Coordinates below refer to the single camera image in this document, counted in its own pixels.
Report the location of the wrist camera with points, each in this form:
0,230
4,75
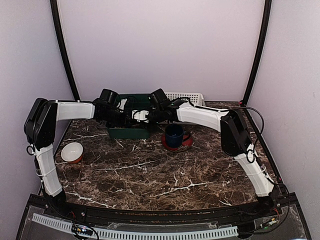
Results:
159,101
112,99

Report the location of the white plastic basket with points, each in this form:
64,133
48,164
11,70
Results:
195,98

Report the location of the black frame post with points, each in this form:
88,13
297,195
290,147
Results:
63,49
259,51

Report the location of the black front rail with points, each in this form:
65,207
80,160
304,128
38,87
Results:
99,215

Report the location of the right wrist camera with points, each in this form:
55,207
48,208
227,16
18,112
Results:
159,101

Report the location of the right black frame post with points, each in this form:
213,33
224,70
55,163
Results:
259,51

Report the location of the white orange bowl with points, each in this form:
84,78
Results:
72,153

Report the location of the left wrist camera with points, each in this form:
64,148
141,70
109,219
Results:
112,99

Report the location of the green compartment tray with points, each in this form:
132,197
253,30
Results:
129,104

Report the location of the left black frame post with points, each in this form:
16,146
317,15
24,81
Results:
63,49

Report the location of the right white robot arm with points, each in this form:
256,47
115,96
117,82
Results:
234,135

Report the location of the white cable duct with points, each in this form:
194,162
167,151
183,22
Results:
125,231

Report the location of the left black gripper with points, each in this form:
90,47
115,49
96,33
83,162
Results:
121,119

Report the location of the blue enamel mug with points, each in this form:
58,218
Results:
175,135

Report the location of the red floral saucer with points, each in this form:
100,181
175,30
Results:
186,143

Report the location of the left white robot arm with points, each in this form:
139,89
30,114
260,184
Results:
40,130

